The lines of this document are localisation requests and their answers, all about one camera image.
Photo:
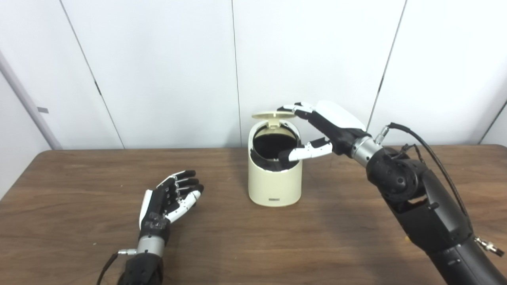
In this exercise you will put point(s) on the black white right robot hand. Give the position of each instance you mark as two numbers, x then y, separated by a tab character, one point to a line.
336	122

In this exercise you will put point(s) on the gray wall corner post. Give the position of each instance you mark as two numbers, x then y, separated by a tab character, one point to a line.
27	107

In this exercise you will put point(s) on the silver forearm connector plug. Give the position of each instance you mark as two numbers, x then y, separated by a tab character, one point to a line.
489	246

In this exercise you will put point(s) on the black bin liner bag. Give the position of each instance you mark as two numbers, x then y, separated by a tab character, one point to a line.
273	144

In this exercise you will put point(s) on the cream-colored bin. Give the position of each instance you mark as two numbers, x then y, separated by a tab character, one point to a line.
273	186

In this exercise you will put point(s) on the round cream bin lid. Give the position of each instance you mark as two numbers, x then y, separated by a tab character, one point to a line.
273	115

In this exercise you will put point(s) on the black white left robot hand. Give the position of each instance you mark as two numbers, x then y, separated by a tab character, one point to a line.
156	206

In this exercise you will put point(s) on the small gray tape label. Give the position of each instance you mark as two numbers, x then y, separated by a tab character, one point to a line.
42	110

